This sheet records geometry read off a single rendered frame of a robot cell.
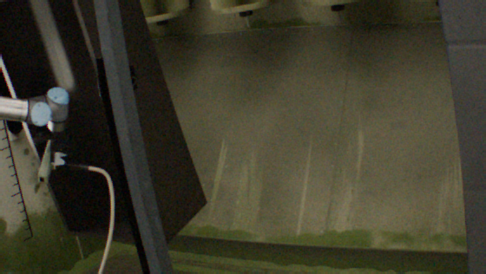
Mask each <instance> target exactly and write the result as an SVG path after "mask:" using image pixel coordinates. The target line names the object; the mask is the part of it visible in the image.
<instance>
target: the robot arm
mask: <svg viewBox="0 0 486 274"><path fill-rule="evenodd" d="M68 112H69V94H68V93H67V91H66V90H65V89H63V88H52V89H50V90H49V92H48V94H47V95H41V96H37V97H32V98H29V99H25V100H24V99H14V98H9V97H5V96H0V119H5V120H9V121H21V122H25V123H30V124H35V125H36V126H38V127H40V126H45V125H46V124H47V123H48V126H49V130H46V131H44V132H42V133H39V134H36V135H35V137H34V140H33V141H34V142H35V144H36V145H39V144H41V143H43V142H45V141H46V140H51V142H50V159H51V164H53V165H54V169H56V166H59V165H63V164H64V161H63V160H62V159H60V157H62V156H66V155H67V154H68V148H69V147H70V134H69V130H70V125H69V117H68ZM66 151H67V152H66Z"/></svg>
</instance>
